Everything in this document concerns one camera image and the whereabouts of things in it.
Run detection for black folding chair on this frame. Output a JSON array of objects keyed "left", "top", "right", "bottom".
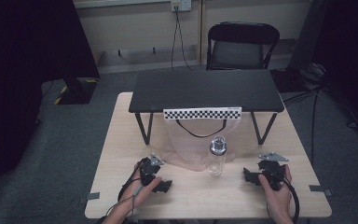
[{"left": 205, "top": 21, "right": 281, "bottom": 71}]

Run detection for small black raised table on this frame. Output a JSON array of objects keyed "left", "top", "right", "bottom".
[{"left": 128, "top": 68, "right": 285, "bottom": 147}]

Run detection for person's right hand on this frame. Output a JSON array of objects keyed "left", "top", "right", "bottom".
[{"left": 257, "top": 163, "right": 294, "bottom": 217}]

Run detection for left hand-held gripper cable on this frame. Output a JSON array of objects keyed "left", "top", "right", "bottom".
[{"left": 104, "top": 158, "right": 147, "bottom": 222}]

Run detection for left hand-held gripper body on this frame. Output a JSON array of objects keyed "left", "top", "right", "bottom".
[{"left": 139, "top": 152, "right": 165, "bottom": 188}]

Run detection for white wall socket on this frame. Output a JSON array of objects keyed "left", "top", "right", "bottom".
[{"left": 170, "top": 0, "right": 193, "bottom": 13}]

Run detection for black and white checkered strip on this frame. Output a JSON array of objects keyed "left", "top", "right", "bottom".
[{"left": 162, "top": 106, "right": 243, "bottom": 121}]

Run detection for beige mesh bag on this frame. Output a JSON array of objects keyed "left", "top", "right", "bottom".
[{"left": 160, "top": 118, "right": 242, "bottom": 173}]

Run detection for person's left hand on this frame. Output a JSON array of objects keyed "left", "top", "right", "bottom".
[{"left": 120, "top": 161, "right": 163, "bottom": 210}]

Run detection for black stand base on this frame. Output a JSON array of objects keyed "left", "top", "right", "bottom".
[{"left": 55, "top": 77, "right": 100, "bottom": 105}]

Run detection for hand-held gripper cable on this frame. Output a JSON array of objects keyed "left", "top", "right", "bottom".
[
  {"left": 266, "top": 169, "right": 301, "bottom": 224},
  {"left": 104, "top": 158, "right": 147, "bottom": 222}
]

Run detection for black flat floor box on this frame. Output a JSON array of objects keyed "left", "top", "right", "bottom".
[{"left": 269, "top": 67, "right": 310, "bottom": 93}]

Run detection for clear bottle with lid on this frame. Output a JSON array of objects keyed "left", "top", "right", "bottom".
[{"left": 206, "top": 134, "right": 228, "bottom": 177}]

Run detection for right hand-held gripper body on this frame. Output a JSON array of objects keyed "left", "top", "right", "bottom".
[{"left": 257, "top": 151, "right": 290, "bottom": 191}]

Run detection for right hand-held gripper cable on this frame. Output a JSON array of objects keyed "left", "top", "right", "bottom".
[{"left": 266, "top": 169, "right": 301, "bottom": 224}]

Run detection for black floor cables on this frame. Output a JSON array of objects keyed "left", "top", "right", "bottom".
[{"left": 282, "top": 61, "right": 358, "bottom": 166}]

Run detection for black curtain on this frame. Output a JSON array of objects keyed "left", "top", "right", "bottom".
[
  {"left": 0, "top": 0, "right": 101, "bottom": 208},
  {"left": 310, "top": 0, "right": 358, "bottom": 127}
]

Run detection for black wall socket cable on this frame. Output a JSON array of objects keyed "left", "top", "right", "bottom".
[{"left": 170, "top": 6, "right": 194, "bottom": 72}]

